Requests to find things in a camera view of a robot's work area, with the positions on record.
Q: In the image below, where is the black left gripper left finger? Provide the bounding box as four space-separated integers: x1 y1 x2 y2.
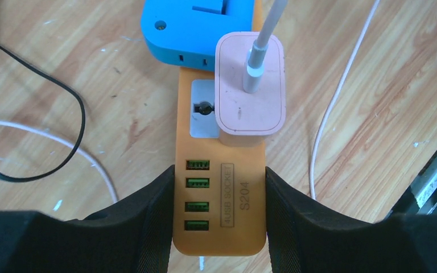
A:
0 167 175 272

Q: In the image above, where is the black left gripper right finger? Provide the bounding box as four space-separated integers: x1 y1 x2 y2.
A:
265 168 437 272

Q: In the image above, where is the orange USB power strip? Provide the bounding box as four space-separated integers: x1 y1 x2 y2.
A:
172 3 266 256

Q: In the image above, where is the pink USB charger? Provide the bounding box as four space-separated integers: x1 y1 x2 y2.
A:
215 32 286 147

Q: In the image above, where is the blue plug adapter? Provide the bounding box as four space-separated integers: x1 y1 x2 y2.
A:
141 0 255 71

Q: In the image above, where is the black adapter cable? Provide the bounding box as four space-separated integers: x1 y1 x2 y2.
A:
0 39 87 184

